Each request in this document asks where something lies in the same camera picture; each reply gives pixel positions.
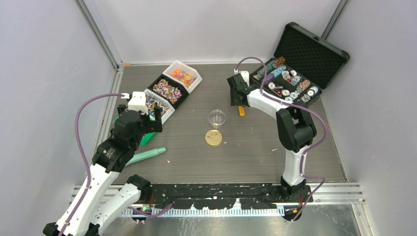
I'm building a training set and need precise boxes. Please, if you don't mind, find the orange plastic scoop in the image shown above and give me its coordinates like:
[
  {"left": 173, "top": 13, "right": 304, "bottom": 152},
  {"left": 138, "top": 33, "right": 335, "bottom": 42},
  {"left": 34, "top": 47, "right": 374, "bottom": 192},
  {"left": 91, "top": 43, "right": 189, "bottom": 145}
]
[{"left": 238, "top": 106, "right": 245, "bottom": 117}]

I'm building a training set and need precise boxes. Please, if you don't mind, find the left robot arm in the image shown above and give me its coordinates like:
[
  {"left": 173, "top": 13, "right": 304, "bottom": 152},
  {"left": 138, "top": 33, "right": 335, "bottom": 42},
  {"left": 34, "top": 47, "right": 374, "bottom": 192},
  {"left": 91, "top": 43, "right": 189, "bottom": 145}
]
[{"left": 43, "top": 105, "right": 163, "bottom": 236}]

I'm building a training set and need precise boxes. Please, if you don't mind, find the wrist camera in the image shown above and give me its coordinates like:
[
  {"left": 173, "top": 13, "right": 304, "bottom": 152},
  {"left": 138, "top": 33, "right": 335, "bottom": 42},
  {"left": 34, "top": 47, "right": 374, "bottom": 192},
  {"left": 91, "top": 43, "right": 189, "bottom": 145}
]
[
  {"left": 234, "top": 69, "right": 250, "bottom": 86},
  {"left": 128, "top": 91, "right": 149, "bottom": 115}
]

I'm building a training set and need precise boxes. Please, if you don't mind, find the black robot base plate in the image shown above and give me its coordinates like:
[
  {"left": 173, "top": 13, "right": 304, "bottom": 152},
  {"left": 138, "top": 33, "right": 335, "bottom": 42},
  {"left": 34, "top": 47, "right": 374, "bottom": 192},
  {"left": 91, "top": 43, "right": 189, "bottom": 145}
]
[{"left": 136, "top": 183, "right": 313, "bottom": 210}]

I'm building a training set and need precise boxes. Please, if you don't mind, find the black bin with lollipops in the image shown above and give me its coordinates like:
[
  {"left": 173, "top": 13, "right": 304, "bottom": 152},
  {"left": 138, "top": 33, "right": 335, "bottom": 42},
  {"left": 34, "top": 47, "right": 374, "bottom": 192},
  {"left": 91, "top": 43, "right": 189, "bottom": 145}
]
[{"left": 148, "top": 74, "right": 189, "bottom": 109}]

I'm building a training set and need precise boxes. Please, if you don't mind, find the aluminium frame rail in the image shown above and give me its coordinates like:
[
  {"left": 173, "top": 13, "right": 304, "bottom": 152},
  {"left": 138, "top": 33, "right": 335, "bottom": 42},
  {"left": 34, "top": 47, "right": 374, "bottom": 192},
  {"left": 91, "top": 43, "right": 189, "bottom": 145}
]
[{"left": 74, "top": 0, "right": 122, "bottom": 71}]

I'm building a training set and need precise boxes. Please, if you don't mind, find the mint green pen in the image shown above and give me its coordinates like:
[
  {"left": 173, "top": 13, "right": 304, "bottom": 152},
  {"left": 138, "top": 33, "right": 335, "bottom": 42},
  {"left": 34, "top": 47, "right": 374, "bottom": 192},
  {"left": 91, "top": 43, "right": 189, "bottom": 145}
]
[{"left": 125, "top": 147, "right": 166, "bottom": 167}]

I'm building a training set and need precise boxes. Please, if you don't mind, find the black poker chip case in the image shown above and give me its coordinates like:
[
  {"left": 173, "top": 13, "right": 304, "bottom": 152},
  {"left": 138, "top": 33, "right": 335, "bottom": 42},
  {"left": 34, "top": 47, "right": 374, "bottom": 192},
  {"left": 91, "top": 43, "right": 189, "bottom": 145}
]
[{"left": 264, "top": 22, "right": 350, "bottom": 106}]

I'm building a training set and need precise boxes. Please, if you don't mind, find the white bin with wrapped candies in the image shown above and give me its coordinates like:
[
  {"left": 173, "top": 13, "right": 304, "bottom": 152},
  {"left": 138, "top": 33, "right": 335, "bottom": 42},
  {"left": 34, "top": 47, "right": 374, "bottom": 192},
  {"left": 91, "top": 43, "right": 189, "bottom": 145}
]
[{"left": 144, "top": 89, "right": 175, "bottom": 124}]

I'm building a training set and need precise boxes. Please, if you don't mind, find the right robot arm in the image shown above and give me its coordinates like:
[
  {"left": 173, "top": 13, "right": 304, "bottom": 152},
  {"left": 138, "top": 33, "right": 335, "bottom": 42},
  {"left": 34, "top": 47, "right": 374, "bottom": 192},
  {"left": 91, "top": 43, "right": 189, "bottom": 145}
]
[{"left": 227, "top": 73, "right": 317, "bottom": 202}]

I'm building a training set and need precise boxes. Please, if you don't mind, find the gold jar lid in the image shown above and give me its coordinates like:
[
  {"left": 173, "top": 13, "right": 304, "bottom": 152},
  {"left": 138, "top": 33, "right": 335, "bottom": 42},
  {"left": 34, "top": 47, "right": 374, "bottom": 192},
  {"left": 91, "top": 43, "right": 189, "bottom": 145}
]
[{"left": 205, "top": 129, "right": 223, "bottom": 147}]

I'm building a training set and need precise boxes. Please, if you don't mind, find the clear plastic jar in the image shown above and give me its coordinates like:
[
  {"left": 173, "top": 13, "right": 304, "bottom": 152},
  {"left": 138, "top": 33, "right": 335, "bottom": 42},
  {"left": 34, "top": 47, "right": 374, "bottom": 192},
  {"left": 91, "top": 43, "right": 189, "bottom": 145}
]
[{"left": 208, "top": 109, "right": 226, "bottom": 130}]

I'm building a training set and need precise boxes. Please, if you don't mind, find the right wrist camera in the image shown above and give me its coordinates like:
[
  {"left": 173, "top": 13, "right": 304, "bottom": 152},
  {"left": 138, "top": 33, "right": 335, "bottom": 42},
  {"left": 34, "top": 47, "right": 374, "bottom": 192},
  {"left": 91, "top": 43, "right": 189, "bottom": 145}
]
[{"left": 234, "top": 69, "right": 250, "bottom": 86}]

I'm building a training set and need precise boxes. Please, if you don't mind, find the white bin with gummy candies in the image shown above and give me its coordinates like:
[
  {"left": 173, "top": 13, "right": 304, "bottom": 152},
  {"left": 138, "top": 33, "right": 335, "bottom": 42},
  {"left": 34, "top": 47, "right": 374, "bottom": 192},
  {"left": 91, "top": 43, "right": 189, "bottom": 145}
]
[{"left": 162, "top": 60, "right": 203, "bottom": 93}]

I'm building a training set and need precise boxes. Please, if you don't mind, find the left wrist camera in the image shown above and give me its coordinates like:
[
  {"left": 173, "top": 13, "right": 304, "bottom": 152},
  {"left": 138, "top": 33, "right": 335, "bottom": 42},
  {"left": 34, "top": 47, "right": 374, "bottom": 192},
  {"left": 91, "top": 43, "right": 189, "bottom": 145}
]
[{"left": 128, "top": 91, "right": 149, "bottom": 115}]

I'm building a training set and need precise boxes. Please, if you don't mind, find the green bin with candies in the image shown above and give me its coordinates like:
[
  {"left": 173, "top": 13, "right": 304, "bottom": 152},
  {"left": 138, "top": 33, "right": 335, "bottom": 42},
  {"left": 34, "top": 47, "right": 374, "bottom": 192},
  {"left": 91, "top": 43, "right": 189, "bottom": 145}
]
[{"left": 113, "top": 116, "right": 156, "bottom": 146}]

